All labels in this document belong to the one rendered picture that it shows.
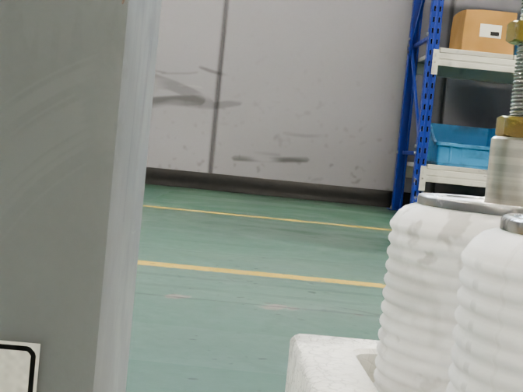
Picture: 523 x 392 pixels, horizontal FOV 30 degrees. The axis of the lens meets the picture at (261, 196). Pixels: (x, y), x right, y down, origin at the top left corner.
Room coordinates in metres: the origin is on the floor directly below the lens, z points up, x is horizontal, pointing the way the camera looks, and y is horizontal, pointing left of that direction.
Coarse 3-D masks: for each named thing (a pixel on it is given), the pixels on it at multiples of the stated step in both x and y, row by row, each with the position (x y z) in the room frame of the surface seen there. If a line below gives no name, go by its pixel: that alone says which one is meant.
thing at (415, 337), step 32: (416, 224) 0.37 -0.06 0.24; (448, 224) 0.36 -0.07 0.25; (480, 224) 0.36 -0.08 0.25; (416, 256) 0.37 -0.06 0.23; (448, 256) 0.36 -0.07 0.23; (384, 288) 0.40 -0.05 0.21; (416, 288) 0.37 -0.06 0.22; (448, 288) 0.36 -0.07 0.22; (384, 320) 0.39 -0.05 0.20; (416, 320) 0.37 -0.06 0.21; (448, 320) 0.36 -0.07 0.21; (384, 352) 0.38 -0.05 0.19; (416, 352) 0.36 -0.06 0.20; (448, 352) 0.36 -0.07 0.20; (384, 384) 0.38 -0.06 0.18; (416, 384) 0.36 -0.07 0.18
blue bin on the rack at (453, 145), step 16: (432, 128) 4.69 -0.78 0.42; (448, 128) 5.01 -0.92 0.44; (464, 128) 5.02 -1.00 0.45; (480, 128) 5.02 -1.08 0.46; (432, 144) 4.66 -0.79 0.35; (448, 144) 4.53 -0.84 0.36; (464, 144) 5.01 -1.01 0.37; (480, 144) 5.01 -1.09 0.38; (432, 160) 4.64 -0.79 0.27; (448, 160) 4.54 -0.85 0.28; (464, 160) 4.54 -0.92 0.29; (480, 160) 4.54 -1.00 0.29
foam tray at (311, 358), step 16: (304, 336) 0.46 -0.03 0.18; (320, 336) 0.46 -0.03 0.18; (304, 352) 0.42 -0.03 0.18; (320, 352) 0.42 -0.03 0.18; (336, 352) 0.43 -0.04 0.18; (352, 352) 0.43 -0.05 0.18; (368, 352) 0.44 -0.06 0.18; (288, 368) 0.46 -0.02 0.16; (304, 368) 0.40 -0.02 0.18; (320, 368) 0.39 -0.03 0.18; (336, 368) 0.40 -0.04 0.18; (352, 368) 0.40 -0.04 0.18; (368, 368) 0.44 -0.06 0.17; (288, 384) 0.45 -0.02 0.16; (304, 384) 0.39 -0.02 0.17; (320, 384) 0.37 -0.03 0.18; (336, 384) 0.37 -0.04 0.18; (352, 384) 0.37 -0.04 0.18; (368, 384) 0.37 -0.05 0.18
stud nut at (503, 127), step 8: (504, 120) 0.39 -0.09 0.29; (512, 120) 0.39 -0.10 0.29; (520, 120) 0.39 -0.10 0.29; (496, 128) 0.40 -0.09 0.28; (504, 128) 0.39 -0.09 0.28; (512, 128) 0.39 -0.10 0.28; (520, 128) 0.39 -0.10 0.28; (504, 136) 0.39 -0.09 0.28; (512, 136) 0.39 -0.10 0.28; (520, 136) 0.39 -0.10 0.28
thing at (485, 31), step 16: (464, 16) 4.58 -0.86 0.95; (480, 16) 4.55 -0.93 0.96; (496, 16) 4.56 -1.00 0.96; (512, 16) 4.56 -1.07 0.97; (464, 32) 4.55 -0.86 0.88; (480, 32) 4.55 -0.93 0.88; (496, 32) 4.55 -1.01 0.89; (464, 48) 4.55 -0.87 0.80; (480, 48) 4.55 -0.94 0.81; (496, 48) 4.56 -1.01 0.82; (512, 48) 4.56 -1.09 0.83
